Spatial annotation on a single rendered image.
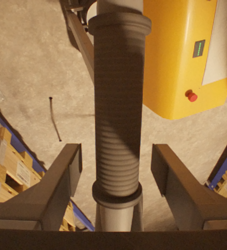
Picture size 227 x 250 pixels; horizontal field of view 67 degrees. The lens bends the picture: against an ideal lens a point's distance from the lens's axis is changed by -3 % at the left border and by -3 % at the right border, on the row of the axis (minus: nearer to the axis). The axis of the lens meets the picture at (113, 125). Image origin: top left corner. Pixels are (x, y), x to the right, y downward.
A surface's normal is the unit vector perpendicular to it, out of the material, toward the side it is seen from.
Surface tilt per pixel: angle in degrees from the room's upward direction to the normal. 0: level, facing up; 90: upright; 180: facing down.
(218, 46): 0
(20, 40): 0
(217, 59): 0
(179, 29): 45
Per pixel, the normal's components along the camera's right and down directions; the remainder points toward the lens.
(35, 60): 0.28, 0.67
